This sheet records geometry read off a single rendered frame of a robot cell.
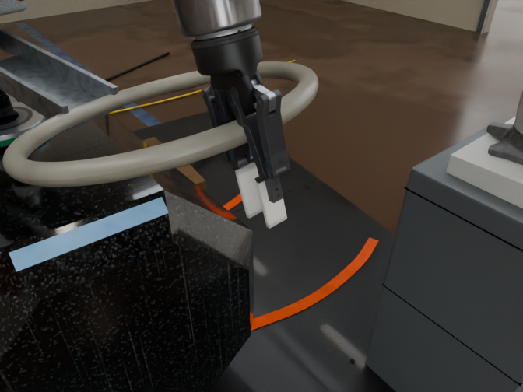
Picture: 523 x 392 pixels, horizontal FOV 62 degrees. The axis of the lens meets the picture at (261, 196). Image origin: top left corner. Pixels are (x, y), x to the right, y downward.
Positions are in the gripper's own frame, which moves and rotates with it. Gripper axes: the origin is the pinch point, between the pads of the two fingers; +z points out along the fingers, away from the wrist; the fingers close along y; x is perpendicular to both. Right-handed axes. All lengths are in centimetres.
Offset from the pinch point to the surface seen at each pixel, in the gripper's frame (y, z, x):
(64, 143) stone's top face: 76, 2, 8
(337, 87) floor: 213, 64, -221
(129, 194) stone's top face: 45.7, 10.2, 4.4
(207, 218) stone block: 44, 23, -10
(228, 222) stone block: 46, 28, -16
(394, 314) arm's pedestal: 24, 69, -49
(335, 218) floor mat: 98, 85, -97
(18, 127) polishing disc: 82, -4, 16
